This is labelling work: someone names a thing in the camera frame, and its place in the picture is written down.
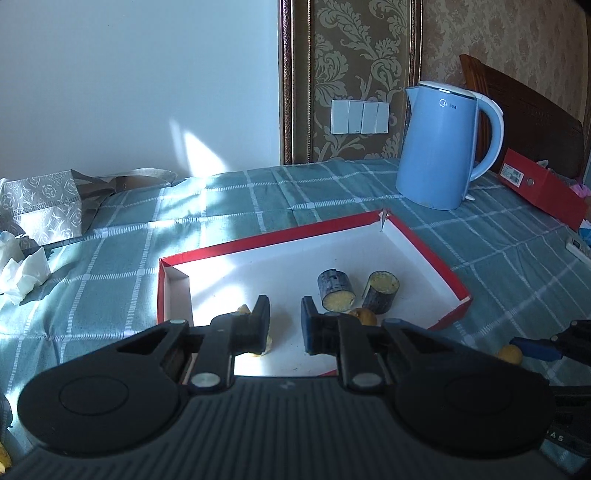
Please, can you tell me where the ornate wall panel frame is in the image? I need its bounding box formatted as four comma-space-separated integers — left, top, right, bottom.
279, 1, 423, 165

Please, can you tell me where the red gift box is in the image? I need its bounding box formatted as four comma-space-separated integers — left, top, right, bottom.
499, 149, 588, 231

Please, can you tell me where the yellow jackfruit piece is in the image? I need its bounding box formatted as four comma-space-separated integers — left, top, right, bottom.
236, 304, 273, 356

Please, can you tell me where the checked teal tablecloth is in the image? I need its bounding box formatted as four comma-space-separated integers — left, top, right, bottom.
1, 159, 590, 460

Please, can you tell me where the white remote control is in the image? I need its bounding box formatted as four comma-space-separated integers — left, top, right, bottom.
565, 237, 591, 268

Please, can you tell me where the crumpled white tissue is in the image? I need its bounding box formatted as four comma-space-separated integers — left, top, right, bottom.
1, 231, 51, 305

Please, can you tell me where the blue electric kettle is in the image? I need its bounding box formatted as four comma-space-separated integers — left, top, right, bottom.
396, 81, 505, 211

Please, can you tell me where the wooden headboard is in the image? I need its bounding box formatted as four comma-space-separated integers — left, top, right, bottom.
460, 54, 586, 179

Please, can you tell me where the white wall switch panel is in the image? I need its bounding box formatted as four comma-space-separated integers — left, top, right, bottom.
329, 100, 390, 135

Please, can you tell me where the lower yellow banana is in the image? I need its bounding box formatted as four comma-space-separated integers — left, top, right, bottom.
0, 443, 12, 475

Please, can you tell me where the red shallow cardboard box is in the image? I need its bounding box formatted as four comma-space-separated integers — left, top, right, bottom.
157, 211, 472, 377

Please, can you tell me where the longan fruit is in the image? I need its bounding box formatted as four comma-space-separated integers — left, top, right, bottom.
496, 344, 523, 365
348, 308, 378, 326

